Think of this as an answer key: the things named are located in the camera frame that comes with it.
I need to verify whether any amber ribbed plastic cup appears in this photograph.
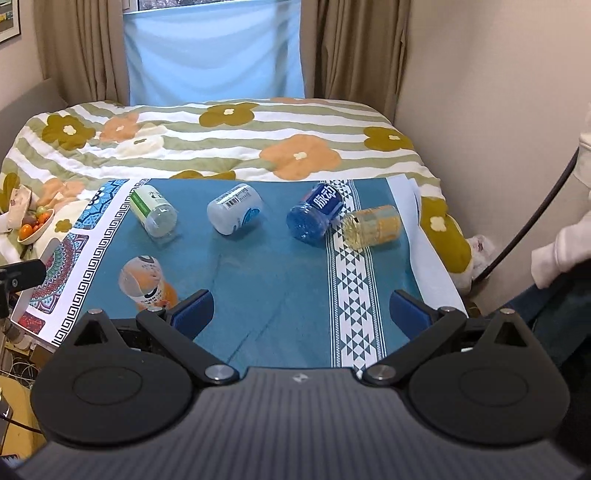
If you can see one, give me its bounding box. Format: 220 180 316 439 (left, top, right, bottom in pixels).
342 204 403 251

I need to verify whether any person's blue jeans leg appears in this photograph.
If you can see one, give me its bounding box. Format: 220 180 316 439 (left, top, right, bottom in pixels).
501 276 591 370

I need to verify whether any grey bed headboard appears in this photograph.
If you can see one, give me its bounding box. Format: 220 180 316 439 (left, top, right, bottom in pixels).
0 78 70 160

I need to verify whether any printed cloth bag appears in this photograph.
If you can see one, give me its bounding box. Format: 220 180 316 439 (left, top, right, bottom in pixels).
0 185 40 232

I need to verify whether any white cup with barcode label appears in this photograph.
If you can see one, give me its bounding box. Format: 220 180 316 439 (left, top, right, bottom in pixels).
206 183 265 236

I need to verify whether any beige curtain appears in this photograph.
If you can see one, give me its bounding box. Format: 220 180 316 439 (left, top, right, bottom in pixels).
33 0 133 108
300 0 413 128

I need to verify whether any white plastic bag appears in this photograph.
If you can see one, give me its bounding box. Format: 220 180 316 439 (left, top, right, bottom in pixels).
461 233 496 278

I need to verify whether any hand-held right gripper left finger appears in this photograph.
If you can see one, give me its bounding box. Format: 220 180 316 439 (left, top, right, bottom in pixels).
74 289 240 386

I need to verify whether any orange printed plastic cup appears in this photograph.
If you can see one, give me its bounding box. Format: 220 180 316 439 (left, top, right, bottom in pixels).
119 256 180 313

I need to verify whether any clear cup with green label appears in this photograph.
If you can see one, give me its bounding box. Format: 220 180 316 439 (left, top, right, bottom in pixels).
129 185 179 239

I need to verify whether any wooden furniture piece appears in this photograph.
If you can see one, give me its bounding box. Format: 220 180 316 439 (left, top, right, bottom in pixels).
0 375 43 437

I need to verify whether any window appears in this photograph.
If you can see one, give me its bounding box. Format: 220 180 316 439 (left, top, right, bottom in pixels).
121 0 304 14

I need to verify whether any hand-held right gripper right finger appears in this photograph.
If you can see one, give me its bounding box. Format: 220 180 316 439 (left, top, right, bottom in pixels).
361 289 533 387

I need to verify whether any black cable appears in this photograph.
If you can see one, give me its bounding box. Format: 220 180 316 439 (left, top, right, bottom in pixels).
471 148 581 283

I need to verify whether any tangle of cables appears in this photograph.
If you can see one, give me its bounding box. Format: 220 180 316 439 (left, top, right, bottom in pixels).
0 348 43 385

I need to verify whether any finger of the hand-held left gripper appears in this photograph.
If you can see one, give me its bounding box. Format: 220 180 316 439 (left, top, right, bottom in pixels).
0 259 47 293

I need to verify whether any floral striped blanket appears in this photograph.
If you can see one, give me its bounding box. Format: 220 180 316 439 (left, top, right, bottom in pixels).
0 98 474 296

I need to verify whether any bowl of cherry tomatoes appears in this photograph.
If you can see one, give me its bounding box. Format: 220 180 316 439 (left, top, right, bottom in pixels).
17 208 57 246

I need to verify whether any blue patterned printed cloth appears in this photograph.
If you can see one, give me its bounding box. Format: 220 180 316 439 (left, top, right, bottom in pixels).
9 176 468 376

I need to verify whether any blue window curtain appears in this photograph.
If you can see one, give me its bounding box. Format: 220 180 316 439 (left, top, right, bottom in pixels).
122 4 306 106

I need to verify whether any blue plastic cup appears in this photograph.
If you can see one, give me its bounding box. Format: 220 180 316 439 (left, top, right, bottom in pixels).
286 182 345 243

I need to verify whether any framed wall picture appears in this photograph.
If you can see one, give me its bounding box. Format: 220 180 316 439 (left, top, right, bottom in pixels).
0 0 23 45

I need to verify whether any person's right forearm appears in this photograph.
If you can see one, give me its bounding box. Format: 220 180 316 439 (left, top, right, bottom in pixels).
530 220 591 290

